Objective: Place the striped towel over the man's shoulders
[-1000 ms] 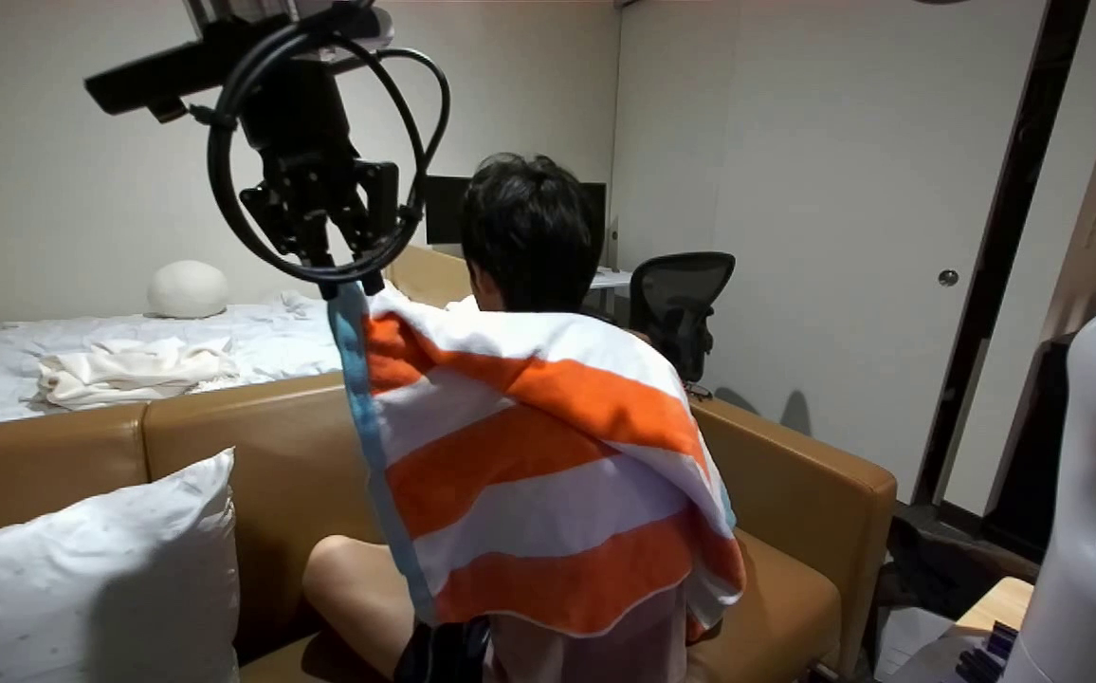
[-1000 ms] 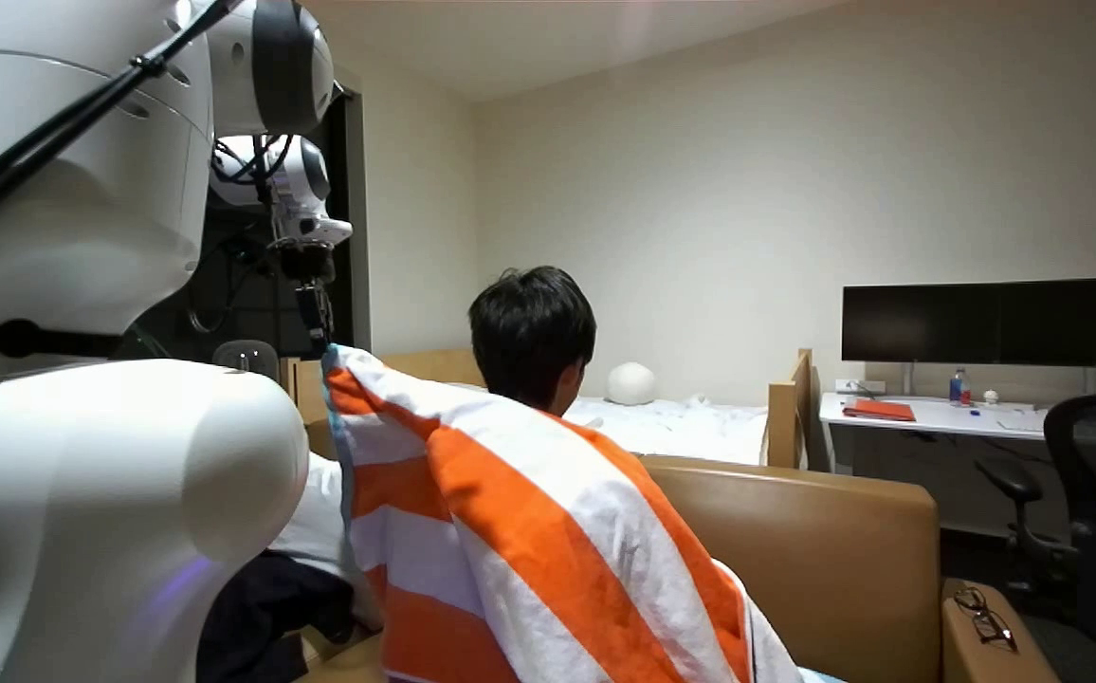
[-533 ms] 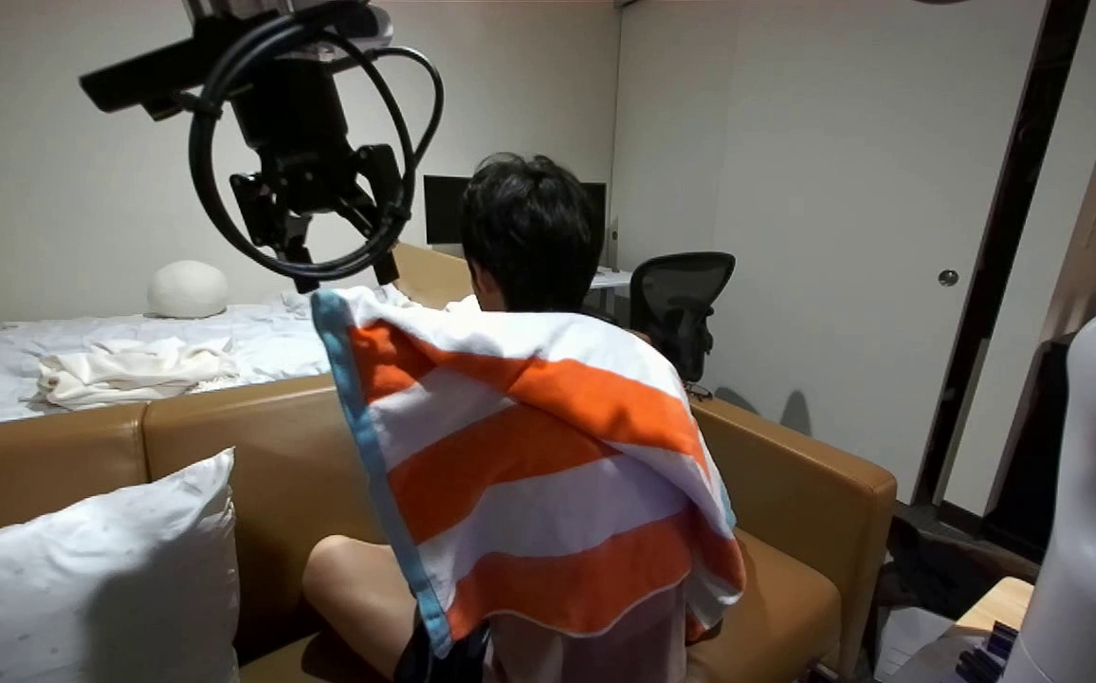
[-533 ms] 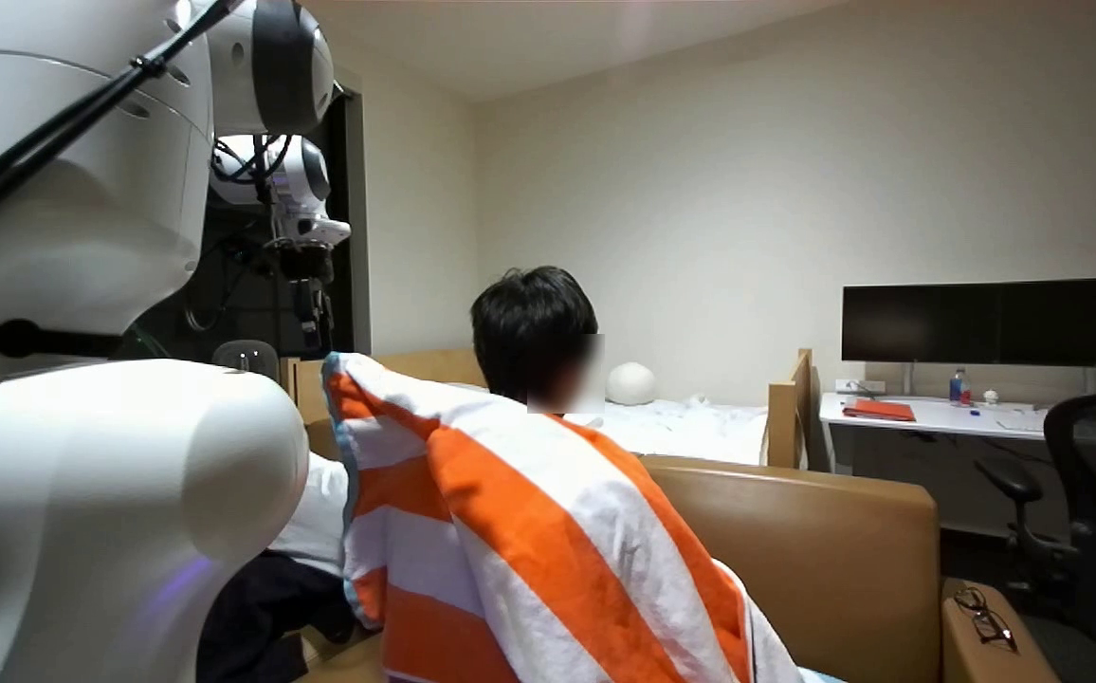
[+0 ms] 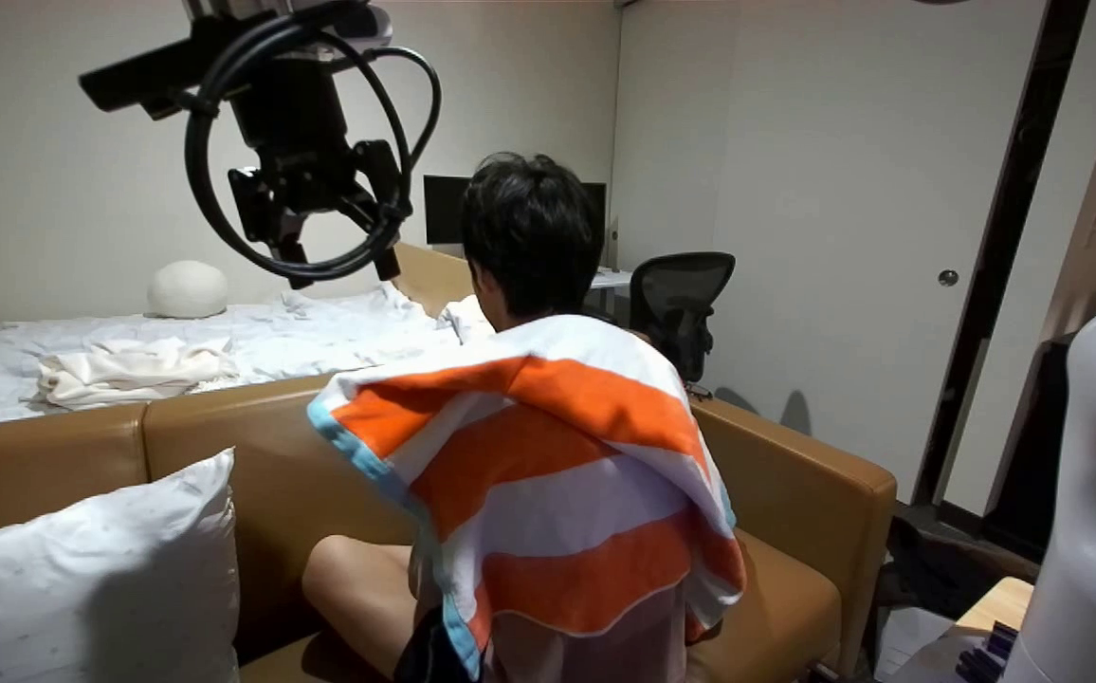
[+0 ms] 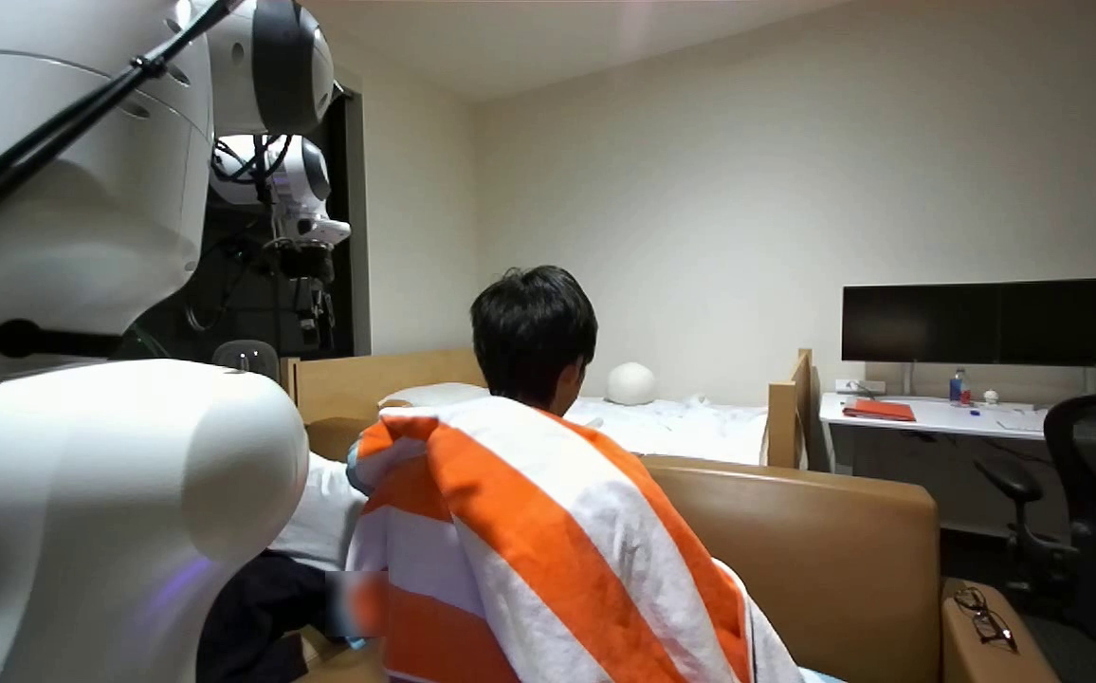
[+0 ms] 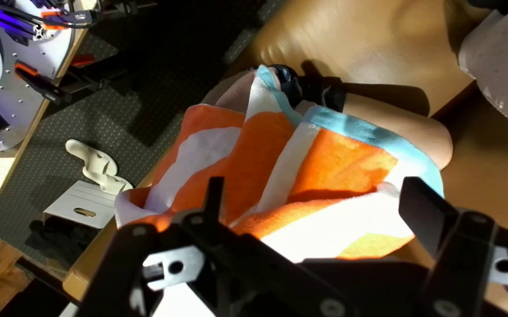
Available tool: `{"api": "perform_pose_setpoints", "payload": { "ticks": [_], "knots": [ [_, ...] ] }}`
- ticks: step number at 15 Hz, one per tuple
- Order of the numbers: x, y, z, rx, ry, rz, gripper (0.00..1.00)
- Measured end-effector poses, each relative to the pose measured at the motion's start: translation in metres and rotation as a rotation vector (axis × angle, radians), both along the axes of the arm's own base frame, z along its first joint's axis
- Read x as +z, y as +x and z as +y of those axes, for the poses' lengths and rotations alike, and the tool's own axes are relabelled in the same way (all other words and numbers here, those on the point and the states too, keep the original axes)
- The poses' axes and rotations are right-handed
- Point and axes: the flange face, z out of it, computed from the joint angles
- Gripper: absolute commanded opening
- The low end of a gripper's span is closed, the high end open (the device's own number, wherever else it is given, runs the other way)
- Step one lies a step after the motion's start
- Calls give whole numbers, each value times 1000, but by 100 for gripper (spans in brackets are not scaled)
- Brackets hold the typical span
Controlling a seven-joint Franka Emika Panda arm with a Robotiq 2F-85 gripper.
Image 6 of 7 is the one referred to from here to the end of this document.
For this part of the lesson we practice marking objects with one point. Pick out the brown leather ottoman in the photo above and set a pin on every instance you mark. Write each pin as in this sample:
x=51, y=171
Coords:
x=1013, y=652

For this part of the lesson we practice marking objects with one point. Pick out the white round lamp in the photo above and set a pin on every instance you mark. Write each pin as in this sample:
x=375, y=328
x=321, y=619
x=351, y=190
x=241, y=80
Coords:
x=632, y=386

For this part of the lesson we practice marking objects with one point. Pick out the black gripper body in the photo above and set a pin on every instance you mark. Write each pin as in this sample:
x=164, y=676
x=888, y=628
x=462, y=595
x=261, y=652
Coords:
x=306, y=289

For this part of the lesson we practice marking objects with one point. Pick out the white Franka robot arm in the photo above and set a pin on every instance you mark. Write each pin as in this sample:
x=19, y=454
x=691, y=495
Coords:
x=77, y=507

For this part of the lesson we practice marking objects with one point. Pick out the orange white striped towel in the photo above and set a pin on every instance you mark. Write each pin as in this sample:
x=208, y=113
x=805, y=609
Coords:
x=531, y=545

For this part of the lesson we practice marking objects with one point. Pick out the wooden bed frame panel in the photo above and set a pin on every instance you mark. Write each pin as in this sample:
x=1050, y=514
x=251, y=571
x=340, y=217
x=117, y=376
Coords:
x=341, y=386

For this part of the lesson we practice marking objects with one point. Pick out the red flat item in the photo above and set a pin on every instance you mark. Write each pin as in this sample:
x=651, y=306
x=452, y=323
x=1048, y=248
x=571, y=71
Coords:
x=879, y=411

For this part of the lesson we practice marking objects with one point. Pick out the dark window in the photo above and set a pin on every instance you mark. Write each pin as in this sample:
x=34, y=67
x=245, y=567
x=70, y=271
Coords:
x=245, y=306

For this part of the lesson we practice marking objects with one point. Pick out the white desk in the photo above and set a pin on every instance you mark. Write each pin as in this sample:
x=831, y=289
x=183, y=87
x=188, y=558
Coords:
x=950, y=419

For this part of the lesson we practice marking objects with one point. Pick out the large white pillow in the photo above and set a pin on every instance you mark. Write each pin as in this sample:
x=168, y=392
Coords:
x=321, y=519

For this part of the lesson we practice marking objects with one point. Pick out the black eyeglasses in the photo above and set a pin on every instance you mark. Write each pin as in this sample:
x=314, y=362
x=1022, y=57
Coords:
x=986, y=616

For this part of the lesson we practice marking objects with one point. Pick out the dark clothes pile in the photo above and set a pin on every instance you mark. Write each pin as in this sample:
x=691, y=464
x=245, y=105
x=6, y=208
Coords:
x=261, y=619

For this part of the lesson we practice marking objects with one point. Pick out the glass dome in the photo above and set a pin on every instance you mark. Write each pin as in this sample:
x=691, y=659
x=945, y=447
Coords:
x=246, y=354

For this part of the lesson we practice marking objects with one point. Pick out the black computer monitor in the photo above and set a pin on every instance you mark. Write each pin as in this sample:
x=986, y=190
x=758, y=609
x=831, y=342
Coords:
x=996, y=323

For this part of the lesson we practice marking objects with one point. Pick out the small blue bottle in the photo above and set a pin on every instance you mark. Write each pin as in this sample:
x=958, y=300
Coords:
x=958, y=386

